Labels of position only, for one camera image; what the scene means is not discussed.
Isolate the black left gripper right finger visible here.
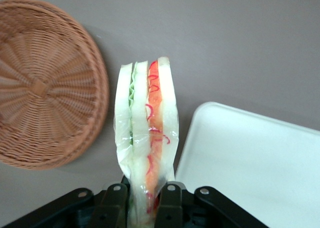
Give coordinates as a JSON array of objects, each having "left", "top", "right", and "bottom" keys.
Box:
[{"left": 154, "top": 181, "right": 189, "bottom": 228}]

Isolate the cream rectangular plastic tray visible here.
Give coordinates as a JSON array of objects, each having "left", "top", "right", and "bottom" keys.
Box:
[{"left": 174, "top": 101, "right": 320, "bottom": 228}]

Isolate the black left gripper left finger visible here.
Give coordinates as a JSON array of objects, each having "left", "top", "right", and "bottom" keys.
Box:
[{"left": 89, "top": 182, "right": 130, "bottom": 228}]

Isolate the plastic triangle sandwich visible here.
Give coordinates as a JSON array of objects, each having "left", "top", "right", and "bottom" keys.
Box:
[{"left": 113, "top": 56, "right": 181, "bottom": 228}]

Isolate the brown round wicker basket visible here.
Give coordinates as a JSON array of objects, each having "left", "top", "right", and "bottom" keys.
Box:
[{"left": 0, "top": 0, "right": 110, "bottom": 171}]

